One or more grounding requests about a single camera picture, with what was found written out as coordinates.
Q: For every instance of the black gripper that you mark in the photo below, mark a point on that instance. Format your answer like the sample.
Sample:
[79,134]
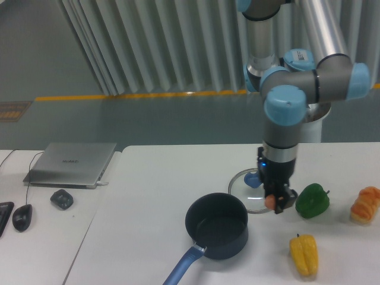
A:
[275,177]

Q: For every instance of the brown egg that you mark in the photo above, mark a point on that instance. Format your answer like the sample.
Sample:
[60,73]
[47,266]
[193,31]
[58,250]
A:
[270,202]

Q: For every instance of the dark blue saucepan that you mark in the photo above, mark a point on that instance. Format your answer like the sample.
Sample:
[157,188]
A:
[217,223]

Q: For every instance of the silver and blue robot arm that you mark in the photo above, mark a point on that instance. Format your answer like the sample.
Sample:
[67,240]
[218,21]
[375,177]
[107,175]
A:
[286,94]

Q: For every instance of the glass lid blue knob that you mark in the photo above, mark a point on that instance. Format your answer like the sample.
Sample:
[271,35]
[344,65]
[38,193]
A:
[248,188]

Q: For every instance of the green bell pepper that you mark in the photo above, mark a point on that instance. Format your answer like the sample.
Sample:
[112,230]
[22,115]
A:
[313,201]

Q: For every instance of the yellow bell pepper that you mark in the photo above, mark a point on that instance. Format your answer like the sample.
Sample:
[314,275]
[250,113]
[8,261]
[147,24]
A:
[304,252]

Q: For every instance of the orange croissant bread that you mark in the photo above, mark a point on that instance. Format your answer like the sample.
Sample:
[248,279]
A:
[366,205]

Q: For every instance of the white folding screen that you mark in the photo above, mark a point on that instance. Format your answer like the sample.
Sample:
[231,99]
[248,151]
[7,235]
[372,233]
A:
[148,46]

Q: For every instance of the dark earbuds case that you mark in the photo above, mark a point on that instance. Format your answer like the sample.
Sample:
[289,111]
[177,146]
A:
[62,199]

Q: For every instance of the silver laptop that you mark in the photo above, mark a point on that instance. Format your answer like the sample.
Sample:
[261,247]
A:
[79,165]

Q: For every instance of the black computer mouse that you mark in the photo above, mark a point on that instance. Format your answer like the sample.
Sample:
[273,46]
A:
[21,219]

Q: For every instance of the black keyboard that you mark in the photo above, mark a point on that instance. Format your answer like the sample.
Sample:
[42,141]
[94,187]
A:
[5,212]

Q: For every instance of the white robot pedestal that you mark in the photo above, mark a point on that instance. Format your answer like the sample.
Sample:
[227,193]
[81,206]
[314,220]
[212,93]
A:
[311,131]

